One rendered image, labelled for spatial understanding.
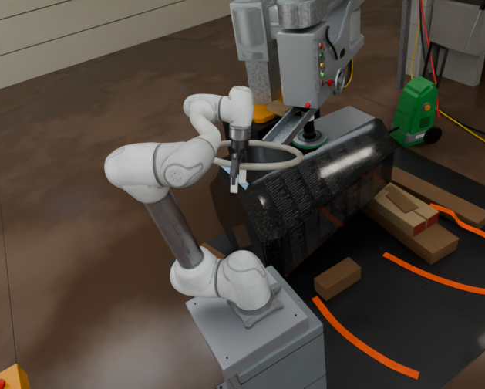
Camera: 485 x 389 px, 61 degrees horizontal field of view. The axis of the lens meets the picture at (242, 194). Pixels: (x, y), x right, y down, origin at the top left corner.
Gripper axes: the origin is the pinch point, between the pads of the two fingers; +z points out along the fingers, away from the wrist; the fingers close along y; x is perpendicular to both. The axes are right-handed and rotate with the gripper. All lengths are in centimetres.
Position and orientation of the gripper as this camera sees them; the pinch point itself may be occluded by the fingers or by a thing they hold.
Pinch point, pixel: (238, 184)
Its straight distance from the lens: 179.9
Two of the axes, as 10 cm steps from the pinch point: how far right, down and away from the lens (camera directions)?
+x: -9.6, -1.2, 2.5
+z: -0.4, 9.4, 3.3
